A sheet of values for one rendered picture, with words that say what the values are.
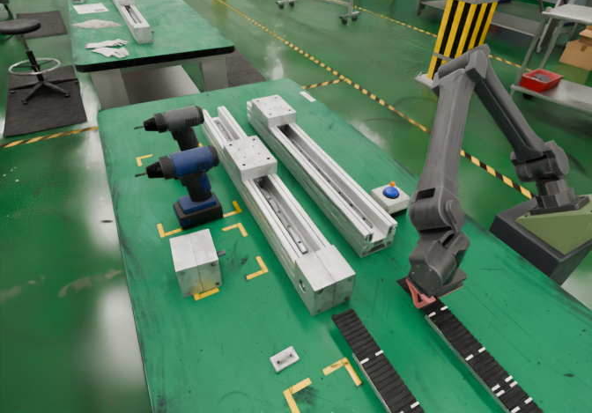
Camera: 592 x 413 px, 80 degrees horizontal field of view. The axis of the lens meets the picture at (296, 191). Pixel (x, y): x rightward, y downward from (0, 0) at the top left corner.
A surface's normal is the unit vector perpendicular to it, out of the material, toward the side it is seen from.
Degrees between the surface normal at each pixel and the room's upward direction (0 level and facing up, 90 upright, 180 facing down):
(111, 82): 90
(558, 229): 90
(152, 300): 0
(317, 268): 0
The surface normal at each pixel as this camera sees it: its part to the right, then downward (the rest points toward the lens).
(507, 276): 0.03, -0.77
